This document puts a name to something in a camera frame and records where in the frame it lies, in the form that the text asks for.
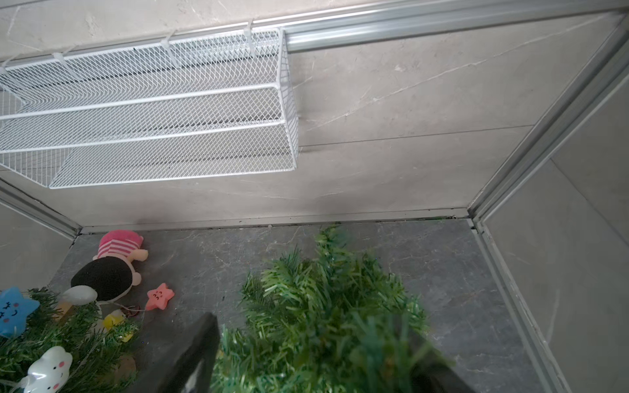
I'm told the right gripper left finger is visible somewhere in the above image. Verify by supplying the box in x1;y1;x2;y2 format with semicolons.
126;312;220;392

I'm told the white wire mesh basket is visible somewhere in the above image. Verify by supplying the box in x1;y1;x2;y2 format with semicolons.
1;29;298;189

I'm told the pink star light with face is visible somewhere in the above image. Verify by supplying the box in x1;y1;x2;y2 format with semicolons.
144;283;175;311

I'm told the yellow star light small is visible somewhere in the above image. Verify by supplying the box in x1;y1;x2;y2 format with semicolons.
103;309;134;343

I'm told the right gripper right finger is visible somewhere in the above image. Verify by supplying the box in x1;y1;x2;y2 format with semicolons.
410;338;474;393

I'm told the blue star light centre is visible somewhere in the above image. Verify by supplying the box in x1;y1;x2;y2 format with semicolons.
0;287;40;339

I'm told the green christmas tree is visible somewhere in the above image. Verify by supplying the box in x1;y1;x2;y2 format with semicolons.
211;226;442;392
1;288;139;392

